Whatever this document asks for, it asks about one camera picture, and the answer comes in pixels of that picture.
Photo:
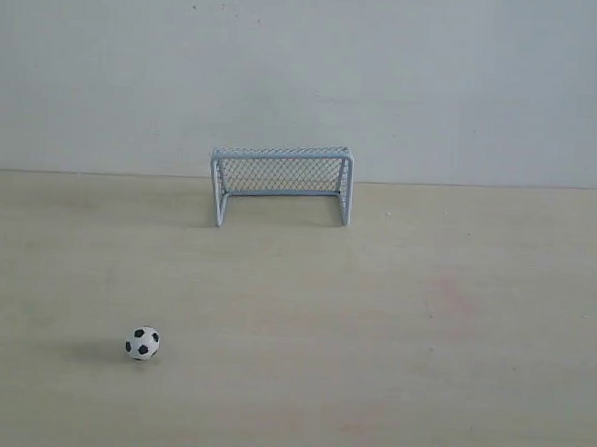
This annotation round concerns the small black white soccer ball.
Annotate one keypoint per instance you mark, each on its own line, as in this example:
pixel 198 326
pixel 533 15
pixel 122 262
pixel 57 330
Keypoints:
pixel 143 343

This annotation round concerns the white miniature mesh soccer goal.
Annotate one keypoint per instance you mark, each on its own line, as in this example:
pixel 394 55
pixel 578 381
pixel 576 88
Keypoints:
pixel 303 172

